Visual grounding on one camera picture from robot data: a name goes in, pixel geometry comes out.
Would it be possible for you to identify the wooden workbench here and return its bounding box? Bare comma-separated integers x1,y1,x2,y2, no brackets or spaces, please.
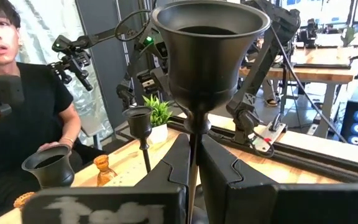
239,45,358,139

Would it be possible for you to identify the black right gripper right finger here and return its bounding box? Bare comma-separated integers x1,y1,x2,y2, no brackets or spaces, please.
196,133,358,224

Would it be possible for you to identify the person's hand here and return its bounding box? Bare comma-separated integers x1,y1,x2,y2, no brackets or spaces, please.
37,136,74,153

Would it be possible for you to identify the black metal candlestick holder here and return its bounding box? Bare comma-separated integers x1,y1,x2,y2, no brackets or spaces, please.
122,105,154,174
21,144,76,190
150,0,272,224

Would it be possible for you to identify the small green succulent plant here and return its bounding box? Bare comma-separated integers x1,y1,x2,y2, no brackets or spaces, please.
340,26,357,47

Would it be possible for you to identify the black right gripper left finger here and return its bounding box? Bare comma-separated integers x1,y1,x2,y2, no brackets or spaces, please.
22,133,191,224

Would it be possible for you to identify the translucent plastic sheet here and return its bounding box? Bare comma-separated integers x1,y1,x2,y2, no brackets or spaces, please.
9,0,113,147

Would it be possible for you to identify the grey partition panel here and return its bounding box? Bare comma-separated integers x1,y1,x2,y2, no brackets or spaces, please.
75,0,142,125

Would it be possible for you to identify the amber glass candle holder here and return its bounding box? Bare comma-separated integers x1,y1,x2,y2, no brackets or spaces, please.
93,154,118,187
13,191,36,210

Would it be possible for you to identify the green potted plant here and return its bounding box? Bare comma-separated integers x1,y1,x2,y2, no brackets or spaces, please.
142,95,173,144

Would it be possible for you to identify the person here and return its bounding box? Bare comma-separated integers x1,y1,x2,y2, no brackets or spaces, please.
261,77,281,108
0,0,105,218

